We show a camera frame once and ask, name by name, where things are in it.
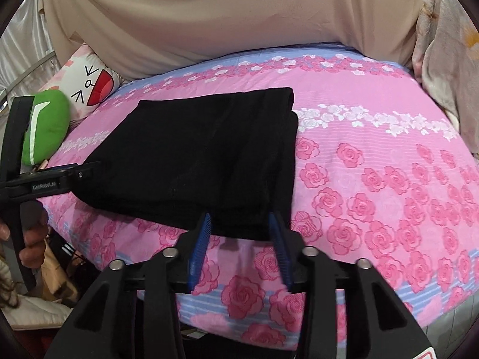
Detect person's left hand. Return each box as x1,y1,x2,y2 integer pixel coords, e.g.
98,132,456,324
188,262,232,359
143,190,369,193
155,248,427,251
0,209,50,270

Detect cartoon face pillow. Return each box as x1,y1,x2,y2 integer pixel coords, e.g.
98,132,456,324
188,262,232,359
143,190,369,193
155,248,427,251
39,43,121,128

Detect beige quilted cloth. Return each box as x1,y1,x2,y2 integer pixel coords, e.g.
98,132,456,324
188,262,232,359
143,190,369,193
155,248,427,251
0,258,77,331

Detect green pillow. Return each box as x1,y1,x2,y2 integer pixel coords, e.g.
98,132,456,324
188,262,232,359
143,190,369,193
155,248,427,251
20,90,72,166

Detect white curtain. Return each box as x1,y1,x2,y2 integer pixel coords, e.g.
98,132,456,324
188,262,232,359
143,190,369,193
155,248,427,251
0,0,62,98

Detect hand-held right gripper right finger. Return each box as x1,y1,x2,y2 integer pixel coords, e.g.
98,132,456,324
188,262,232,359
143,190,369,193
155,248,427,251
267,211,436,359

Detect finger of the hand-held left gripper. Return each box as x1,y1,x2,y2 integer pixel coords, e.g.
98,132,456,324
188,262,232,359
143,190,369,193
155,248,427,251
22,161,102,188
0,96,35,185

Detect pale floral blanket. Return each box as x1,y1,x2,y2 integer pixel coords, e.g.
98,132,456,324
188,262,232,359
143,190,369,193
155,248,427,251
412,0,479,156

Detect black pants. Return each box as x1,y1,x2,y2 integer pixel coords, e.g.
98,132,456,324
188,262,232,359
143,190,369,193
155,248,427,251
73,87,300,242

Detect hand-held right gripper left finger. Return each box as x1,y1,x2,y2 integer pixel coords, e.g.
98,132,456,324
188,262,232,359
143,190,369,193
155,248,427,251
43,212,213,359

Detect pink rose bedsheet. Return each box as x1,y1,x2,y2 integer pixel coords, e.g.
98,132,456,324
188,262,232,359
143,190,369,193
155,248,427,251
39,43,479,348

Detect black bag with white stripes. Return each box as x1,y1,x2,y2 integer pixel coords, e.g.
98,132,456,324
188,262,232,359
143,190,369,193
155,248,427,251
48,230,102,272

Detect beige blanket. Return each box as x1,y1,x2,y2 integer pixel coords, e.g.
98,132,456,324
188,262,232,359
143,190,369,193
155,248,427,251
37,0,427,81

